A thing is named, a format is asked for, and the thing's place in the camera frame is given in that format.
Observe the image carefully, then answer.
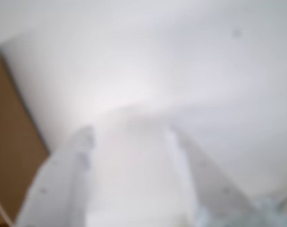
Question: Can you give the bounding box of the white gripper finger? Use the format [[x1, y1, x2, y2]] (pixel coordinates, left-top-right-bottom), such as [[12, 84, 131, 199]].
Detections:
[[15, 125, 96, 227], [169, 124, 261, 227]]

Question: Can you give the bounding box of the brown cardboard box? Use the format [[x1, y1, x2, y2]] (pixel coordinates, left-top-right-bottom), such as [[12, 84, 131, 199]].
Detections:
[[0, 46, 51, 226]]

